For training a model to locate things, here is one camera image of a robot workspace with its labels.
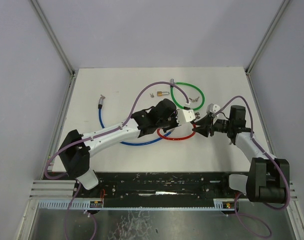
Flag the red cable lock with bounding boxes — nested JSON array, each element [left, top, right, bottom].
[[156, 128, 196, 142]]

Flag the red lock keys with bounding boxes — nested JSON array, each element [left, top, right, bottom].
[[195, 112, 201, 120]]

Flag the green lock keys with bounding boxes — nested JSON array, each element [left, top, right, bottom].
[[189, 96, 200, 103]]

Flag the brass padlock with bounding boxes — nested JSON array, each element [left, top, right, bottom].
[[157, 91, 170, 97]]

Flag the green cable lock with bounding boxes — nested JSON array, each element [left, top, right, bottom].
[[169, 78, 205, 112]]

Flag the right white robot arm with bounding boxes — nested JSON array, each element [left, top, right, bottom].
[[193, 104, 290, 205]]

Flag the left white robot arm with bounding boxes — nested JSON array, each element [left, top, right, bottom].
[[59, 99, 189, 197]]

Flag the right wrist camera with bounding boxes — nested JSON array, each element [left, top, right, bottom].
[[206, 103, 221, 118]]

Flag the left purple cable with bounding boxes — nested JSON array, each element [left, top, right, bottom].
[[44, 81, 190, 240]]

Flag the blue cable lock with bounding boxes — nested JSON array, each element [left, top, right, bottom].
[[98, 95, 162, 147]]

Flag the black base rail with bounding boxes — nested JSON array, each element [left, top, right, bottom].
[[77, 172, 237, 209]]

